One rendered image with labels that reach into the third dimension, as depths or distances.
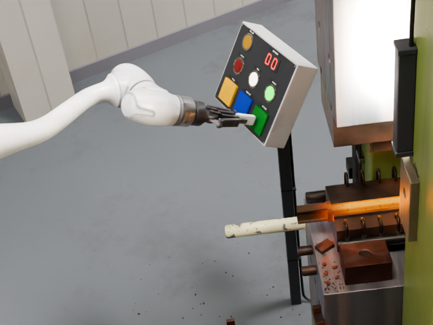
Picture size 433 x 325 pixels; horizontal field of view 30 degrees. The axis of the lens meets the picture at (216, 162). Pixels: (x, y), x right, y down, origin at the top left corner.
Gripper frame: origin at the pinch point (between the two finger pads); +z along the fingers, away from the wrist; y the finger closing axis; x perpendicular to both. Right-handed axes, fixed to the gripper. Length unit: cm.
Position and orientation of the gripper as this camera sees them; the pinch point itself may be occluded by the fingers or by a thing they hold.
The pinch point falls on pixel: (244, 118)
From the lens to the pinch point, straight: 249.5
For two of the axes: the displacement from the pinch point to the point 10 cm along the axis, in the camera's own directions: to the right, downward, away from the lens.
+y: 4.6, 5.1, -7.3
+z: 8.2, 0.7, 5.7
